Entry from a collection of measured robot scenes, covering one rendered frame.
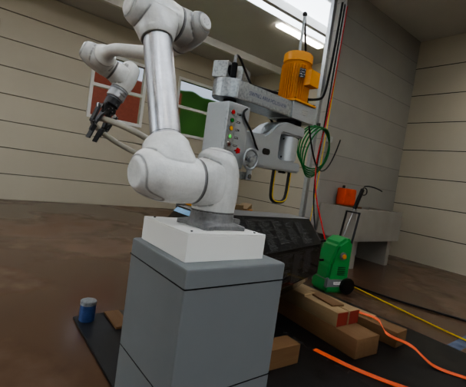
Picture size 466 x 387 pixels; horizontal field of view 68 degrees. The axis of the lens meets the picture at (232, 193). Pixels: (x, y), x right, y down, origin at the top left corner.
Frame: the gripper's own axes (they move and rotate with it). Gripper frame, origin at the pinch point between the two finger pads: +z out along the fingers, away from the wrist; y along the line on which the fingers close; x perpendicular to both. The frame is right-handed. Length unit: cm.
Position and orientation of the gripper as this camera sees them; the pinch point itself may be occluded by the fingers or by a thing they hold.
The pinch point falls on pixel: (94, 133)
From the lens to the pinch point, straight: 184.3
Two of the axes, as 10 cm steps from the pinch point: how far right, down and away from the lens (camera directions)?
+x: -8.1, -2.4, 5.3
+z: -4.0, 8.9, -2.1
